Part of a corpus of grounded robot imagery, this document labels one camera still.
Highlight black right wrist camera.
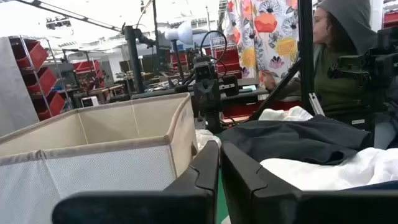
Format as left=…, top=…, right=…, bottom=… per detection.
left=194, top=60, right=218, bottom=82

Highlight black desk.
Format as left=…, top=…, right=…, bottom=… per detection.
left=132, top=85, right=193, bottom=101
left=221, top=88, right=270, bottom=105

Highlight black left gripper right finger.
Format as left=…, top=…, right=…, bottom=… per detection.
left=221, top=141, right=398, bottom=224

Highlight white desk lamp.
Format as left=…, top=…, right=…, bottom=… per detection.
left=164, top=21, right=194, bottom=80

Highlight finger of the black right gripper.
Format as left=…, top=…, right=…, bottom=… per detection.
left=207, top=91, right=222, bottom=113
left=193, top=91, right=208, bottom=113

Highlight white towel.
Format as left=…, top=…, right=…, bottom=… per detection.
left=257, top=105, right=313, bottom=122
left=259, top=146, right=398, bottom=191
left=195, top=129, right=222, bottom=152

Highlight metal shelf rack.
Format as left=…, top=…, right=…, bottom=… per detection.
left=9, top=35, right=74, bottom=122

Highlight person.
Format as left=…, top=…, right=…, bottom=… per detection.
left=259, top=0, right=398, bottom=150

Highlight green table mat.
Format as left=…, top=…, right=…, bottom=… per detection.
left=214, top=133, right=231, bottom=224

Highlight beige fabric storage box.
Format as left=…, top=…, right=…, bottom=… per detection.
left=0, top=92, right=199, bottom=224

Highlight white tower device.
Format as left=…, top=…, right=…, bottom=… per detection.
left=81, top=95, right=100, bottom=108

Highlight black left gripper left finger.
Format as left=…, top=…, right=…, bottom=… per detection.
left=52, top=140, right=220, bottom=224

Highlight shelf with red bins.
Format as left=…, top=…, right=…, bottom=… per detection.
left=72, top=58, right=106, bottom=91

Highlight red storage bin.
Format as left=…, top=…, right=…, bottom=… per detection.
left=24, top=67, right=58, bottom=96
left=34, top=91, right=66, bottom=121
left=14, top=40, right=50, bottom=71

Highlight black aluminium table frame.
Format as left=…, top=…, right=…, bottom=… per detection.
left=248, top=0, right=326, bottom=121

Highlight grey partition panel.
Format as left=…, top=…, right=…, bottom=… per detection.
left=0, top=36, right=40, bottom=138

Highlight floral print curtain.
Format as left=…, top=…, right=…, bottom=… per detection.
left=223, top=0, right=301, bottom=85

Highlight red crates under desk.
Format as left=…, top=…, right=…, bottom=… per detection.
left=222, top=100, right=302, bottom=119

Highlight dark grey garment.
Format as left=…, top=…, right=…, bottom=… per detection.
left=219, top=114, right=374, bottom=166

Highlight person's hand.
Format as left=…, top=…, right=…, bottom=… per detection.
left=259, top=70, right=277, bottom=91

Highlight red plastic crate stack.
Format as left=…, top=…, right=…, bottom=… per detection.
left=203, top=43, right=243, bottom=79

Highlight navy blue cloth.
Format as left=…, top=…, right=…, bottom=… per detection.
left=340, top=179, right=398, bottom=191

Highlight black stand pole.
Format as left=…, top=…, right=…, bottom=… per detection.
left=15, top=0, right=156, bottom=94

